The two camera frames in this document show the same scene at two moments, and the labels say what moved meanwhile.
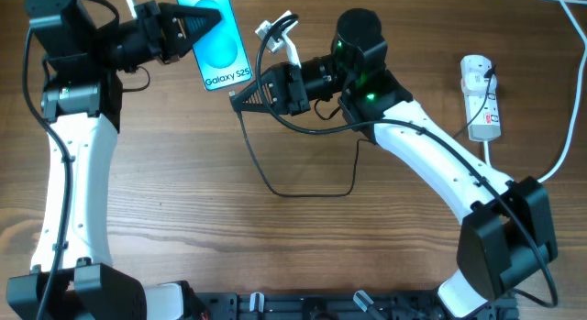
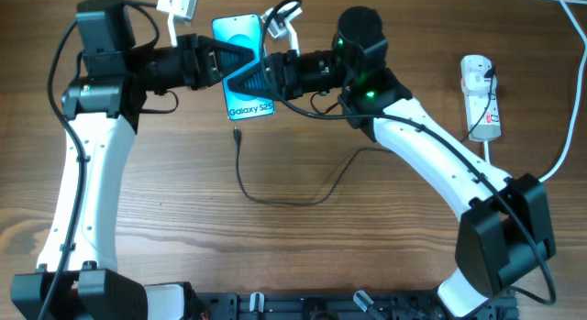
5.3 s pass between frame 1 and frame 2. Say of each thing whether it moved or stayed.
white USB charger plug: stayed
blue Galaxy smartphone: moved
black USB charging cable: moved
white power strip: stayed
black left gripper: moved
